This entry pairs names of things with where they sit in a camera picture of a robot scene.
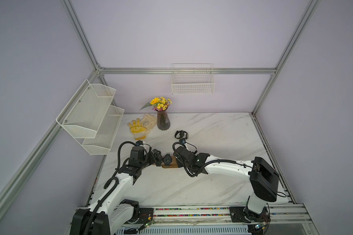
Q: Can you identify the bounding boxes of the wooden watch stand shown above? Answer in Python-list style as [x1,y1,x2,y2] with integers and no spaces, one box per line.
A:
[155,155,178,168]

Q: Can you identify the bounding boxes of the black watch pair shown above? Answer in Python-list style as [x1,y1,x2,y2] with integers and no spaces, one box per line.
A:
[174,130,189,140]

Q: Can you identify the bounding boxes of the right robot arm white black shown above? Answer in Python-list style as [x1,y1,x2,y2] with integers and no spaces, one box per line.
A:
[173,143,279,223]

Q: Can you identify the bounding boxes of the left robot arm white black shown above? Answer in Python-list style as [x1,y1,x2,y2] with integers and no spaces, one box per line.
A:
[70,141,163,235]

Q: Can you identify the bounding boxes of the yellow white work glove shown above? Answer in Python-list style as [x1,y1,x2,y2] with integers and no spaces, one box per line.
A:
[127,118,147,140]

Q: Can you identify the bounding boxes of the purple glass vase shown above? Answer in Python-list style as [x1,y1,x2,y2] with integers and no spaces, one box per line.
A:
[157,110,171,131]

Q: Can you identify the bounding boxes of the white mesh lower shelf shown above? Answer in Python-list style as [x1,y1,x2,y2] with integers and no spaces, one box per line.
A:
[82,105,125,155]

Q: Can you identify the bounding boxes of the yellow artificial flowers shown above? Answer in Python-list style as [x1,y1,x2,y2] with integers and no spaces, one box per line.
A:
[140,97,172,112]

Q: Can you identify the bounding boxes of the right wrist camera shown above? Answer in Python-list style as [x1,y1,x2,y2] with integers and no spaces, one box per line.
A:
[178,138,187,146]

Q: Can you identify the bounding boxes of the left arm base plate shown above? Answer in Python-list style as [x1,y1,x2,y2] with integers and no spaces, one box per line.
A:
[135,208,154,224]

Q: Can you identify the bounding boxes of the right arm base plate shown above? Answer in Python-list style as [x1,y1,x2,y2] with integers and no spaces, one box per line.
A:
[229,207,270,223]

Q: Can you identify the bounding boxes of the white wire wall basket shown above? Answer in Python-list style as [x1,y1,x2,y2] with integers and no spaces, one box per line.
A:
[171,63,215,95]

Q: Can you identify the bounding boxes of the aluminium frame rail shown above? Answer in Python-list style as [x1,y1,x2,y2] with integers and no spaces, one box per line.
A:
[100,68,277,74]

